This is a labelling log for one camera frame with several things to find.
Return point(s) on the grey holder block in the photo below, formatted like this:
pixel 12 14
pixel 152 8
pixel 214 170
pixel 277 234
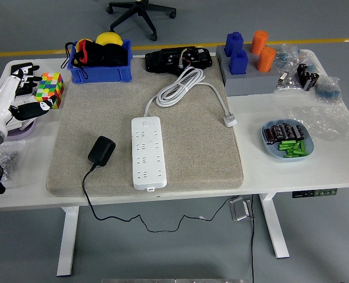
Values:
pixel 248 85
pixel 249 56

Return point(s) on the orange plastic cylinder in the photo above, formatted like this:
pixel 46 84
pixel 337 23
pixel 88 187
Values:
pixel 266 60
pixel 258 42

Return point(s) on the clear bag of metal parts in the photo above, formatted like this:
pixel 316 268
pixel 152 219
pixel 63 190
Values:
pixel 289 84

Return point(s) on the black office chair base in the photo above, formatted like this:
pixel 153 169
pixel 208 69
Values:
pixel 142 13

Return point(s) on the black capacitor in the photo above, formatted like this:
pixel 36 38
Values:
pixel 277 131
pixel 300 132
pixel 269 135
pixel 288 131

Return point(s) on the empty clear plastic bag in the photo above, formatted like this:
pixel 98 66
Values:
pixel 325 123

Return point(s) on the white table leg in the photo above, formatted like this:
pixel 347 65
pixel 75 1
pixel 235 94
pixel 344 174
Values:
pixel 67 241
pixel 276 230

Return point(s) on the clear bag of black capacitors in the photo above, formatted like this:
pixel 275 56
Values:
pixel 308 78

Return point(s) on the light blue plate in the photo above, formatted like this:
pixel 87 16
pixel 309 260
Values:
pixel 270 150

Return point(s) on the green cylinder piece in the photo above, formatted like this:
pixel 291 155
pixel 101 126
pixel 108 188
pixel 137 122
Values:
pixel 286 144
pixel 292 151
pixel 303 146
pixel 295 155

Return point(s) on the purple round plate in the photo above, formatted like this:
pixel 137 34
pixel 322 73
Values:
pixel 21 134

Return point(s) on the black table control panel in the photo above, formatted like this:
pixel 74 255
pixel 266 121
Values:
pixel 314 193

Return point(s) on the grey-beige fabric mat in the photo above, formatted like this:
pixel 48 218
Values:
pixel 198 153

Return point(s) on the plain black pouch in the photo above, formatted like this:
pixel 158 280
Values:
pixel 115 54

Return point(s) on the clear bag of blue parts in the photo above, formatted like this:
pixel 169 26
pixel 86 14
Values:
pixel 329 91

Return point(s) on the large white socket panel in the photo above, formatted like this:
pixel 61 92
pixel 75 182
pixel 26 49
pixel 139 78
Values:
pixel 15 125

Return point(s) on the yellow ball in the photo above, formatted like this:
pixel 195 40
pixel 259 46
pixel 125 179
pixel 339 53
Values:
pixel 108 37

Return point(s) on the clear bag of small parts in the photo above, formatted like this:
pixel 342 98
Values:
pixel 288 56

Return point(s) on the silver metal box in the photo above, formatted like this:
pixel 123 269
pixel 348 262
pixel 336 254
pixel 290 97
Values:
pixel 239 209

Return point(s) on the blue plastic block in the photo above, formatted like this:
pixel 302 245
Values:
pixel 233 44
pixel 238 63

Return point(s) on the blue plastic bin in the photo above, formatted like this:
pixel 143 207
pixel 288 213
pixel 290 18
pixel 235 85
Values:
pixel 103 73

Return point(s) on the multicoloured puzzle cube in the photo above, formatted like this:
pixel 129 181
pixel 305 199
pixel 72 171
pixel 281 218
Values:
pixel 52 85

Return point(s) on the bubble bag of metal parts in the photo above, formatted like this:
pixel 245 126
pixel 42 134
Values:
pixel 12 165

